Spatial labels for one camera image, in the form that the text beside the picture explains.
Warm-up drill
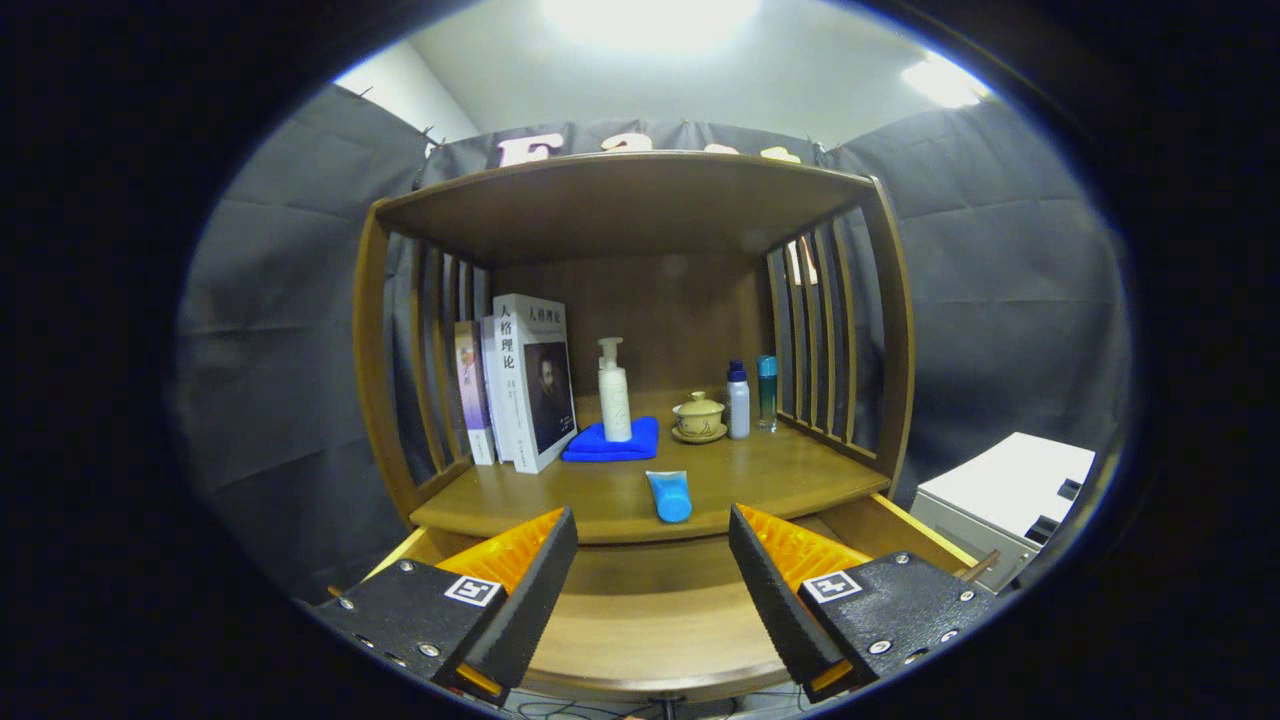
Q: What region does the yellow lidded teacup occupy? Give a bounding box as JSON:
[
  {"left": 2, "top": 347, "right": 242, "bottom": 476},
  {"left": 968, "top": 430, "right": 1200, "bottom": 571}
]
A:
[{"left": 677, "top": 391, "right": 726, "bottom": 436}]

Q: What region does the blue folded cloth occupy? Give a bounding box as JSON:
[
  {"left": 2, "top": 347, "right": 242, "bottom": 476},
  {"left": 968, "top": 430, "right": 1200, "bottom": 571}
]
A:
[{"left": 561, "top": 416, "right": 660, "bottom": 463}]

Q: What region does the white bottle with blue cap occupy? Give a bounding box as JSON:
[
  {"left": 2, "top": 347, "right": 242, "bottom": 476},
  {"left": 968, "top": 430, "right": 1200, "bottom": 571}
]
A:
[{"left": 726, "top": 360, "right": 751, "bottom": 440}]

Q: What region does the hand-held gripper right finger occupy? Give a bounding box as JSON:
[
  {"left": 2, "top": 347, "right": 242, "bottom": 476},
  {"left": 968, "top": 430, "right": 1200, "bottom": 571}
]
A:
[{"left": 727, "top": 503, "right": 1001, "bottom": 704}]

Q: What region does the wooden cabinet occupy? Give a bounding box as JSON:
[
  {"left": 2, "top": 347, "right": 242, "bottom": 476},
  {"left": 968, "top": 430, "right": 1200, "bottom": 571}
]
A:
[{"left": 352, "top": 150, "right": 916, "bottom": 546}]

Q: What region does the wooden cabinet countertop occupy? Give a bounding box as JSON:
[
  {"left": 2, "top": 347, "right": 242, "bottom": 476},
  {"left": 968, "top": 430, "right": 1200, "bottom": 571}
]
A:
[{"left": 408, "top": 390, "right": 891, "bottom": 546}]

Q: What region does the white pump bottle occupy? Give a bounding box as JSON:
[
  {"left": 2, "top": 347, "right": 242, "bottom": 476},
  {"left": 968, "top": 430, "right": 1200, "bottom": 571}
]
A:
[{"left": 597, "top": 337, "right": 633, "bottom": 443}]

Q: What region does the blue cosmetic tube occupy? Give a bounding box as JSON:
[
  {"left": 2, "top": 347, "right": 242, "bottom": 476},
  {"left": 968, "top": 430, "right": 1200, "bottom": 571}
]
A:
[{"left": 645, "top": 470, "right": 693, "bottom": 524}]

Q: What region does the purple book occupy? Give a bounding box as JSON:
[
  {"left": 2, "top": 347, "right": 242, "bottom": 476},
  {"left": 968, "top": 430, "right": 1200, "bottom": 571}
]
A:
[{"left": 454, "top": 320, "right": 497, "bottom": 466}]

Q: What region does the rectangular ceiling light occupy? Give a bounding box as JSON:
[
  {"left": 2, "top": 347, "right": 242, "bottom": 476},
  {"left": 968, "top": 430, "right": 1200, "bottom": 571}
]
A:
[{"left": 902, "top": 52, "right": 991, "bottom": 109}]

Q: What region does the large white portrait book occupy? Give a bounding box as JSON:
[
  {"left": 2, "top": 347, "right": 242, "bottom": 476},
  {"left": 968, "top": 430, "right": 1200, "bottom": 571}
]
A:
[{"left": 492, "top": 293, "right": 578, "bottom": 474}]

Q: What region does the wooden drawer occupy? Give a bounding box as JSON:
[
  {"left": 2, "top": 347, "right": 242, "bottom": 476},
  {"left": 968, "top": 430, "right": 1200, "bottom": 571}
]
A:
[{"left": 328, "top": 492, "right": 1001, "bottom": 703}]

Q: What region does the white filing cabinet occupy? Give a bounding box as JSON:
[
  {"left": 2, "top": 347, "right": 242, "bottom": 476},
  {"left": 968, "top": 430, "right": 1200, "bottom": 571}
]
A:
[{"left": 910, "top": 432, "right": 1097, "bottom": 593}]

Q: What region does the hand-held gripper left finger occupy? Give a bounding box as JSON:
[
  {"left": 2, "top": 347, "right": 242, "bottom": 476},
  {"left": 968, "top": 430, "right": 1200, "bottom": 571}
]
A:
[{"left": 300, "top": 505, "right": 579, "bottom": 706}]

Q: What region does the thin white book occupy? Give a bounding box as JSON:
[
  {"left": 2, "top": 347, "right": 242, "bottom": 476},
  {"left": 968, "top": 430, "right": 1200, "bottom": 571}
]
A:
[{"left": 480, "top": 315, "right": 516, "bottom": 464}]

